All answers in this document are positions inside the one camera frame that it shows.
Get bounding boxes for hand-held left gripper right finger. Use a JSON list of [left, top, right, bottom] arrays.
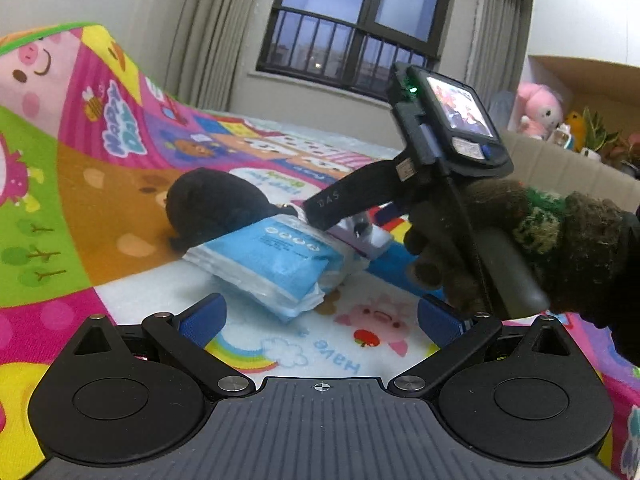
[[389, 296, 577, 397]]

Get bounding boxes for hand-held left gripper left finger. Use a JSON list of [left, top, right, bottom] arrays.
[[72, 294, 253, 397]]

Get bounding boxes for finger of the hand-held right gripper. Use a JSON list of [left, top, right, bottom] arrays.
[[330, 212, 394, 262], [302, 157, 417, 232]]

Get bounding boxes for blue tissue pack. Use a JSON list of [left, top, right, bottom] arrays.
[[182, 215, 368, 323]]

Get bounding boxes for black plush toy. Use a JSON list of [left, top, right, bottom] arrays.
[[165, 169, 282, 253]]

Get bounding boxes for person's right hand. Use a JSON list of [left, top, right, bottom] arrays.
[[404, 178, 623, 331]]

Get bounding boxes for white sheer curtain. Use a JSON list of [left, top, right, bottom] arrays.
[[462, 0, 528, 128]]

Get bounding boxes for pink plush doll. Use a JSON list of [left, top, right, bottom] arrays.
[[515, 82, 566, 141]]

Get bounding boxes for black framed window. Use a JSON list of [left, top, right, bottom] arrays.
[[256, 0, 458, 101]]

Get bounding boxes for cardboard box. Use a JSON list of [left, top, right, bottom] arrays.
[[500, 130, 640, 202]]

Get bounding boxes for yellow plush toy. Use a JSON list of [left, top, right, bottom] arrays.
[[565, 109, 587, 152]]

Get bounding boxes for wooden shelf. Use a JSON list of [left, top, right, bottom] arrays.
[[527, 54, 640, 131]]

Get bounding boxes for green potted plant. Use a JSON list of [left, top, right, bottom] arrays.
[[580, 109, 621, 161]]

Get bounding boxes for colourful cartoon play mat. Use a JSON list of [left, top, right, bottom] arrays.
[[0, 22, 640, 480]]

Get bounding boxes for red leafed potted plant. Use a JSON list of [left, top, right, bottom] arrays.
[[612, 132, 640, 178]]

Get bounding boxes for grey curtain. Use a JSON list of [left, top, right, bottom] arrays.
[[170, 0, 296, 113]]

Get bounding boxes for black cable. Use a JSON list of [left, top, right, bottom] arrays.
[[442, 175, 493, 313]]

